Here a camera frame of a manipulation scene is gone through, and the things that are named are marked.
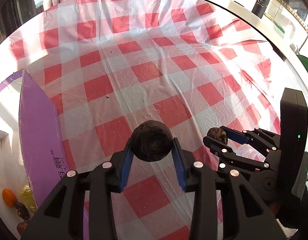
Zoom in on red white checkered tablecloth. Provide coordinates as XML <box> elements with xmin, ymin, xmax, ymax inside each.
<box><xmin>0</xmin><ymin>0</ymin><xmax>282</xmax><ymax>240</ymax></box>

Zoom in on dark round fruit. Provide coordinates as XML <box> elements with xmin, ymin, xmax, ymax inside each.
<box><xmin>207</xmin><ymin>127</ymin><xmax>228</xmax><ymax>145</ymax></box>
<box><xmin>130</xmin><ymin>120</ymin><xmax>173</xmax><ymax>162</ymax></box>

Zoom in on black bottle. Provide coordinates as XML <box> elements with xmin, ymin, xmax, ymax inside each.
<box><xmin>252</xmin><ymin>0</ymin><xmax>270</xmax><ymax>19</ymax></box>

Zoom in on small orange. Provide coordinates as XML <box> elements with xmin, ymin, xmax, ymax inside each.
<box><xmin>2</xmin><ymin>188</ymin><xmax>17</xmax><ymax>208</ymax></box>

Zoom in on green wrapped fruit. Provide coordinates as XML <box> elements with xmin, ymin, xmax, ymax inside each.
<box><xmin>20</xmin><ymin>185</ymin><xmax>38</xmax><ymax>213</ymax></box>

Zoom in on dark red apple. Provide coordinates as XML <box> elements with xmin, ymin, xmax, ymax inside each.
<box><xmin>17</xmin><ymin>220</ymin><xmax>30</xmax><ymax>236</ymax></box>

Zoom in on dark small fruit in box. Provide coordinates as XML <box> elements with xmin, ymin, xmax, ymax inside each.
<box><xmin>14</xmin><ymin>202</ymin><xmax>30</xmax><ymax>220</ymax></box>

